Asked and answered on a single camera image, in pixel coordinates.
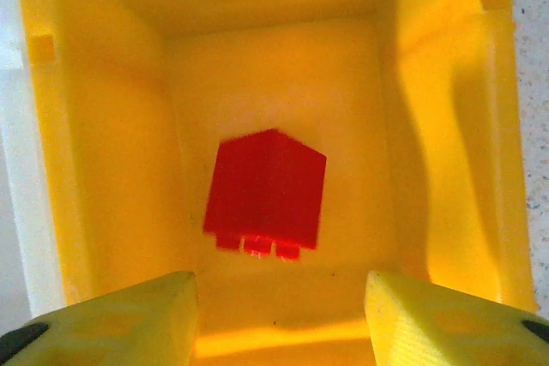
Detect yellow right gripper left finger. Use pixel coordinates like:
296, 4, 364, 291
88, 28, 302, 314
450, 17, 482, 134
0, 270, 200, 366

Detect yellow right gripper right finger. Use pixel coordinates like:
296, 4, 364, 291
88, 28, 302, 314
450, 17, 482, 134
363, 269, 549, 366

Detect red lego brick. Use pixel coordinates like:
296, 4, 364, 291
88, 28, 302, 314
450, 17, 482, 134
202, 127, 329, 263

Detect yellow plastic bin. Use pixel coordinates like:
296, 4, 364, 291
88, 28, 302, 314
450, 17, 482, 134
12, 0, 540, 366

